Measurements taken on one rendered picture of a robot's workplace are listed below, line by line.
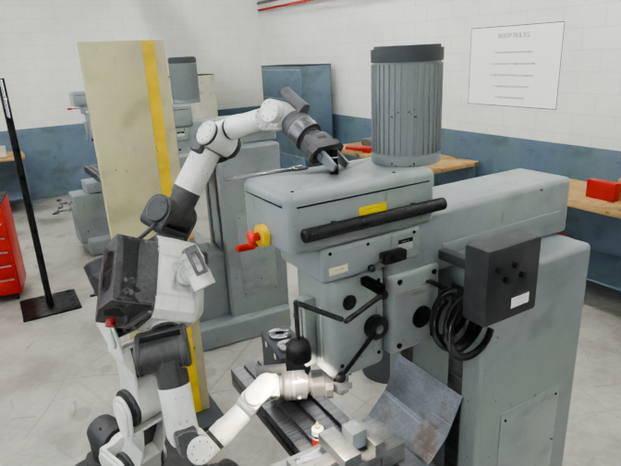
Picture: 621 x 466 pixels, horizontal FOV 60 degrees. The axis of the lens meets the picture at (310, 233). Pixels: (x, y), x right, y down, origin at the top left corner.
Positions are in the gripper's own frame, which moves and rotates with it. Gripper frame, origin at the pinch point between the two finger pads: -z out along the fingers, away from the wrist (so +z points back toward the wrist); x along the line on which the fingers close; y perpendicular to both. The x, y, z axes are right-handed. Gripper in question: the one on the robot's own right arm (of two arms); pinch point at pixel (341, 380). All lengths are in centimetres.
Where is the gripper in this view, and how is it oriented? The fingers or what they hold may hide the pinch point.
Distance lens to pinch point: 173.3
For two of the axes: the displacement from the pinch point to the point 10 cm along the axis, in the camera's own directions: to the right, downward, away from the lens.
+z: -9.9, 0.7, -0.9
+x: -1.0, -3.1, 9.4
